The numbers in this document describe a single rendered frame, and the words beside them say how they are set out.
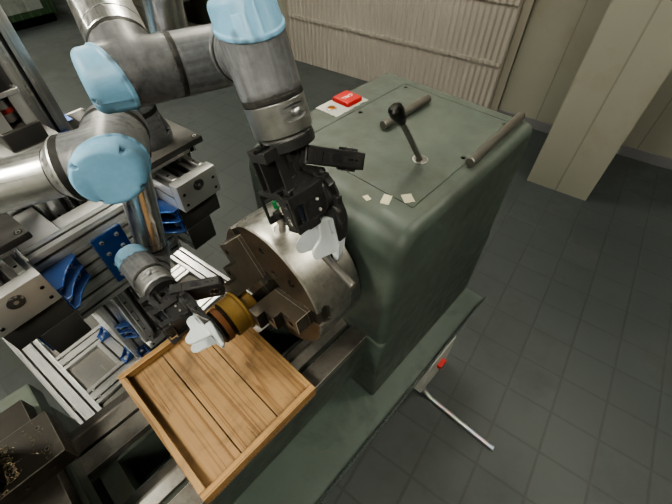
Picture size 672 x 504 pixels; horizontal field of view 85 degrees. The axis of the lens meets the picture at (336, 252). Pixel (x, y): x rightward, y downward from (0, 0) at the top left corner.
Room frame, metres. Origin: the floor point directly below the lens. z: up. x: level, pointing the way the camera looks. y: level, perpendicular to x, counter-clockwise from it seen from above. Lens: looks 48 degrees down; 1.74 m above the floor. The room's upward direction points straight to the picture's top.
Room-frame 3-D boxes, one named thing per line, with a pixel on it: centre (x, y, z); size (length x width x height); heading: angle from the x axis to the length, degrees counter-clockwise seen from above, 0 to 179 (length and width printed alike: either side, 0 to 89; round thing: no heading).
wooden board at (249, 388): (0.35, 0.28, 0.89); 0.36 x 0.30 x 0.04; 47
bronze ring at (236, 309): (0.42, 0.21, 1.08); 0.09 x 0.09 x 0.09; 47
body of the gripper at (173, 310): (0.44, 0.35, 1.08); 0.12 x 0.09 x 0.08; 47
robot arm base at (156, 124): (0.96, 0.55, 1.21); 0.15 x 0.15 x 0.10
